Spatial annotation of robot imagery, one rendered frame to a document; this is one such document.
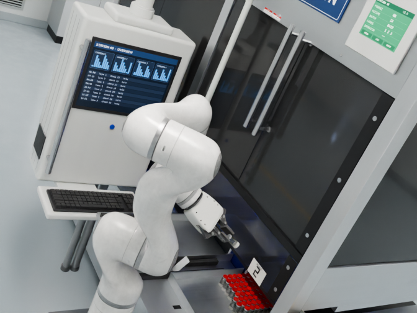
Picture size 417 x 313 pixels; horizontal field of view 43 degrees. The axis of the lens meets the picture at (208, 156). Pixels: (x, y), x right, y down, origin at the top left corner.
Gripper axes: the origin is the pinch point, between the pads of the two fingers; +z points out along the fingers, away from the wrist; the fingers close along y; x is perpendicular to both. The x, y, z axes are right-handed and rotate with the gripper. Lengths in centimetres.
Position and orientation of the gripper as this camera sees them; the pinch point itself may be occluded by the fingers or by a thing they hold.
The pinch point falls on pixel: (224, 233)
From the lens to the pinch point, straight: 168.4
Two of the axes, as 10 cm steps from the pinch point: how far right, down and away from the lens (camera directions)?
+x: 5.8, -2.4, -7.8
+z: 6.6, 7.1, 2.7
